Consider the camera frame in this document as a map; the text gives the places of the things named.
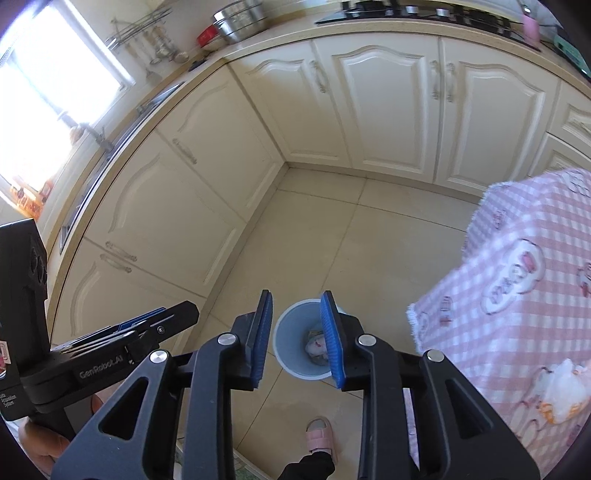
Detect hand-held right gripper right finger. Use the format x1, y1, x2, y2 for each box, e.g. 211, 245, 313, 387
320, 291, 541, 480

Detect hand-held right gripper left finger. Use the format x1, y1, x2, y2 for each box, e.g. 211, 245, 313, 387
51, 290, 274, 480

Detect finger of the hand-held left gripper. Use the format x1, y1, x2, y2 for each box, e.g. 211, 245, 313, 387
51, 308, 167, 352
127, 300, 200, 361

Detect pink white wrapper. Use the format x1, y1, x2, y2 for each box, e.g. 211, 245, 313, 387
302, 327, 331, 368

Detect grey-blue plastic waste bin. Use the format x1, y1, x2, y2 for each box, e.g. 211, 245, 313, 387
273, 299, 345, 380

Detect white plastic wrapper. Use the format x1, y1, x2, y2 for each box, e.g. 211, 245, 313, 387
536, 360, 585, 424

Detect person's left hand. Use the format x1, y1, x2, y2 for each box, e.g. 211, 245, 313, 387
22, 421, 71, 477

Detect green patterned floor mat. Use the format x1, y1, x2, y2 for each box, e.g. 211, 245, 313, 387
231, 450, 252, 480

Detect person's black trouser leg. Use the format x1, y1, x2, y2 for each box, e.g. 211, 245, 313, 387
279, 450, 336, 480

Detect pink checkered tablecloth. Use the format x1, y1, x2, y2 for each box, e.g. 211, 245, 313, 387
406, 167, 591, 476

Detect metal faucet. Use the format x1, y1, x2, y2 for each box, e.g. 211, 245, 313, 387
69, 113, 114, 153

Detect kitchen window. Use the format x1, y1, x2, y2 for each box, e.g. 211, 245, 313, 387
0, 0, 136, 195

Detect stainless steel sink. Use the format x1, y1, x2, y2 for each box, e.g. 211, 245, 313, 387
59, 82, 186, 256

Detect cream kitchen cabinets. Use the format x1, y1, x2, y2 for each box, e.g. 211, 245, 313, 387
46, 33, 591, 352

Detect hanging metal kitchen utensils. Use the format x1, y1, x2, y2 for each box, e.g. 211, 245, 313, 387
127, 27, 190, 78

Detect stacked stainless steel pots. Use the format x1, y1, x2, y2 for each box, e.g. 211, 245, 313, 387
212, 0, 269, 45

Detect black gas stove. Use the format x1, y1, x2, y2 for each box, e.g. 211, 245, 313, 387
315, 0, 544, 51

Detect green metal box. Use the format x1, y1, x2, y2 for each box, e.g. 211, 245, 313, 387
554, 32, 591, 77

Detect metal wall utensil rack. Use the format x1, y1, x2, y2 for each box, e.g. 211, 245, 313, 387
104, 9, 174, 49

